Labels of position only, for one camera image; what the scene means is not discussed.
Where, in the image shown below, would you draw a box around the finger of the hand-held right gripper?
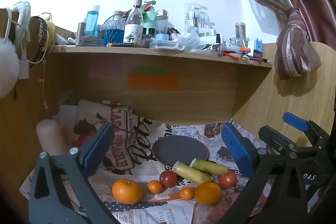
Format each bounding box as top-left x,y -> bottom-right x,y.
259,126 -> 298,153
283,112 -> 329,144

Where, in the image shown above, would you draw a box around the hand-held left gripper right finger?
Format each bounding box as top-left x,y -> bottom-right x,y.
222,123 -> 307,224

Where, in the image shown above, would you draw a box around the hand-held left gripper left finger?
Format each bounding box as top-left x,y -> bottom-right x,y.
28,123 -> 116,224

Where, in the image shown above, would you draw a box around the yellow green sugarcane piece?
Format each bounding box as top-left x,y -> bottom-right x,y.
172,161 -> 213,184
191,158 -> 228,175

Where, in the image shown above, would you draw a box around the orange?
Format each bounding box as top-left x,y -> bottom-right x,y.
112,179 -> 143,205
194,182 -> 222,205

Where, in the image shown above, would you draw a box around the grey round plate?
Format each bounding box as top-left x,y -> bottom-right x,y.
152,136 -> 210,167

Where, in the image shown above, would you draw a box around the small tangerine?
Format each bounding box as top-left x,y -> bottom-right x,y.
179,187 -> 195,200
147,180 -> 163,193

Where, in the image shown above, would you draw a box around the dark red tomato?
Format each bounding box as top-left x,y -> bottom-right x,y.
160,170 -> 178,188

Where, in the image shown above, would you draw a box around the printed cream paper bag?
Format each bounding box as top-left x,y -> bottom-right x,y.
59,99 -> 168,177

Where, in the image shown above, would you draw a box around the cream cylinder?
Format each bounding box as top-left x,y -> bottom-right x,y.
36,119 -> 66,156

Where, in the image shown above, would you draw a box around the wooden desk shelf unit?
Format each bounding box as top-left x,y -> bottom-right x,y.
0,7 -> 336,203

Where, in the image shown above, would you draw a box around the pink sticky note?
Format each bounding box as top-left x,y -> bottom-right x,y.
89,61 -> 122,77

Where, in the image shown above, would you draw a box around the blue white pencil sharpener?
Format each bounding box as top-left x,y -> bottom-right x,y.
248,39 -> 264,59

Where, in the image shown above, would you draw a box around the orange sticky note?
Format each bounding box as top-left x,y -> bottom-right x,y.
128,73 -> 179,90

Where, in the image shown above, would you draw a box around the green sticky note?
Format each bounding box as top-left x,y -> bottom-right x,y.
132,67 -> 168,74

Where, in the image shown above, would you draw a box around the newspaper print tablecloth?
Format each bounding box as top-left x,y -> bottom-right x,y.
20,119 -> 276,224

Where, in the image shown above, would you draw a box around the pink striped curtain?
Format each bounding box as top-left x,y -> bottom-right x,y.
226,0 -> 336,80

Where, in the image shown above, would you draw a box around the tall clear jar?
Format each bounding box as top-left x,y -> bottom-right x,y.
234,22 -> 247,42

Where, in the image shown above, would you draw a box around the white paper tag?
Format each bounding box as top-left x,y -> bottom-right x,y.
18,60 -> 29,79

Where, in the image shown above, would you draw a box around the blue faceted glass bottle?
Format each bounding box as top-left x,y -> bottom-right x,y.
105,11 -> 125,46

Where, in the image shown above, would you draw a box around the brown tube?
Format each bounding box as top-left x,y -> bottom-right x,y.
77,22 -> 86,46

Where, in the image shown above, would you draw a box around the clear plastic bag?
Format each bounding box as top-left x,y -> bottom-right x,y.
181,32 -> 208,51

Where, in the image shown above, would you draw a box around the white boxes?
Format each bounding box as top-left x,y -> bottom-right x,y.
198,28 -> 223,43

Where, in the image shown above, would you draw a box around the clear flat plastic box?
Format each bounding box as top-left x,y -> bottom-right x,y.
150,39 -> 189,51

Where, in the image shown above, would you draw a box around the clear corked bottle white label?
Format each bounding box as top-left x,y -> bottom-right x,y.
124,0 -> 144,44

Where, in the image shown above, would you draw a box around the white fluffy earmuffs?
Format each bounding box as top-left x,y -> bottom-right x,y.
0,1 -> 32,98

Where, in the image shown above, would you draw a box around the blue liquid plastic bottle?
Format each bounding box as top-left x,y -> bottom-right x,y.
85,5 -> 101,37

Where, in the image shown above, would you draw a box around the yellow soft item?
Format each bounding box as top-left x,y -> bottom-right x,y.
47,21 -> 57,43

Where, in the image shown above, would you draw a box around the brown patterned headband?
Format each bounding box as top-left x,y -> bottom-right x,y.
30,17 -> 49,64

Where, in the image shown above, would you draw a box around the green pump bottle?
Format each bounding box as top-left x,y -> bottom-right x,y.
142,0 -> 156,35

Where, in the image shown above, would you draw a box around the clear flask metal cap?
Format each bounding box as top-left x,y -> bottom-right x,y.
155,9 -> 168,35

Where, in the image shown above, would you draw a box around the clear blister packs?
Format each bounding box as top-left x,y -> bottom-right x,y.
184,2 -> 210,33

